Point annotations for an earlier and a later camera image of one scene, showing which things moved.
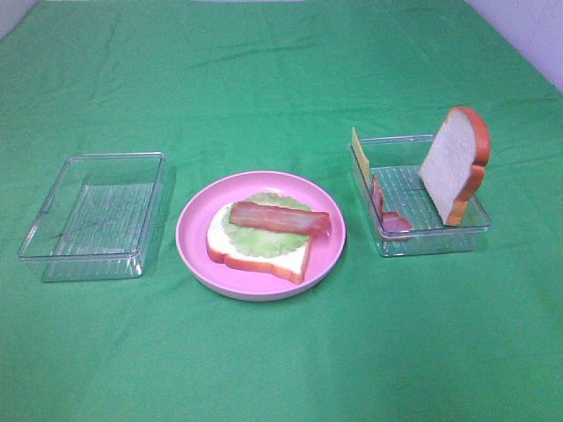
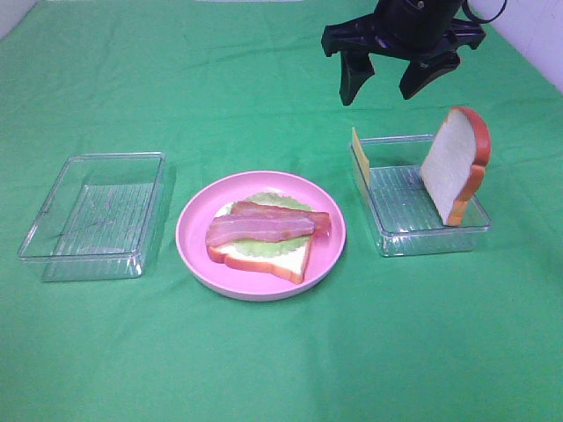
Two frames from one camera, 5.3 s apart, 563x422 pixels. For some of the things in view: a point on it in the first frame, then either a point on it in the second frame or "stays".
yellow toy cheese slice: [361, 157] stays
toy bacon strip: [389, 220] -> [232, 228]
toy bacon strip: [279, 217] stays
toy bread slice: [292, 266] stays
